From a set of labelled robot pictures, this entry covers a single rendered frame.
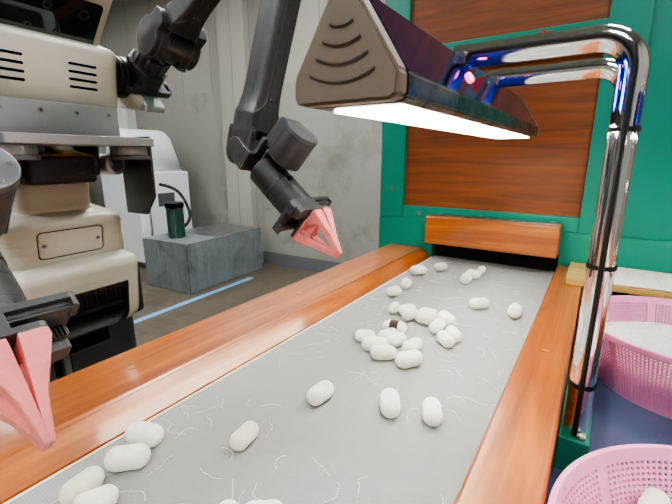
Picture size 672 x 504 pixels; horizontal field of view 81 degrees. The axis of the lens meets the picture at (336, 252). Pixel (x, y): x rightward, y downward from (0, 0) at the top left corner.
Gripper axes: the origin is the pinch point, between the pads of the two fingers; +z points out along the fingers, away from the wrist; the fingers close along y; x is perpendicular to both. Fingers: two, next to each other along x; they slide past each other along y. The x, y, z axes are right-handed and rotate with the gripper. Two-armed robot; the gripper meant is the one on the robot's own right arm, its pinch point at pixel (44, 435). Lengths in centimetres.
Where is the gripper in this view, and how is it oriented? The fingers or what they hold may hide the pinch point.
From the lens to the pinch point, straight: 36.5
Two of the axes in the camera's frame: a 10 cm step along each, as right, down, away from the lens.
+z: 6.3, 7.3, -2.6
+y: 5.5, -1.8, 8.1
